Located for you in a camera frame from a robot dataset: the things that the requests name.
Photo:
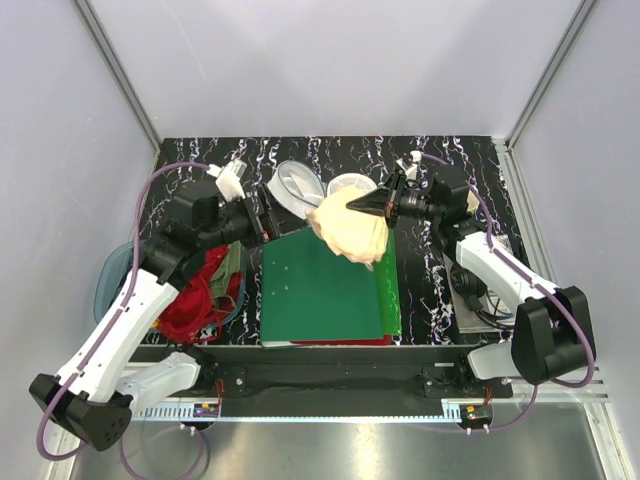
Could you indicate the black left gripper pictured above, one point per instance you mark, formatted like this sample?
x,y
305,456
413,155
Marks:
x,y
264,227

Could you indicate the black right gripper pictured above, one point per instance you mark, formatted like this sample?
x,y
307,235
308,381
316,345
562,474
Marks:
x,y
386,201

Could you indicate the beige bra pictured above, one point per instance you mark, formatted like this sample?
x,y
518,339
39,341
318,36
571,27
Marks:
x,y
359,237

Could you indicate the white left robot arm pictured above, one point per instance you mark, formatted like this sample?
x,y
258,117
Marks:
x,y
86,397

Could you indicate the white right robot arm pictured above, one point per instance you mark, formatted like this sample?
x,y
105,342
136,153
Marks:
x,y
552,337

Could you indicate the olive green garment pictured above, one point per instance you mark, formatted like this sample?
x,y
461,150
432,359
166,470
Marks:
x,y
225,282

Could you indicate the blue plastic basket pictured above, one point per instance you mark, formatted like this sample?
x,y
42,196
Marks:
x,y
112,279

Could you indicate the red garment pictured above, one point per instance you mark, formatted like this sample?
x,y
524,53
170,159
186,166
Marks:
x,y
190,318

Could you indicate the light green plastic folder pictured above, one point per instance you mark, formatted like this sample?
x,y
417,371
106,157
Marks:
x,y
386,276

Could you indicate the red folder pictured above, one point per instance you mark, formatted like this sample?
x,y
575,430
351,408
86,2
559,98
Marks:
x,y
326,341

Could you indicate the black round camera lens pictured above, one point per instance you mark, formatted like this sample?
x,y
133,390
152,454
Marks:
x,y
468,286

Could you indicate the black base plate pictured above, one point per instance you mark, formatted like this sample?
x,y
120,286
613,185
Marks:
x,y
433,371

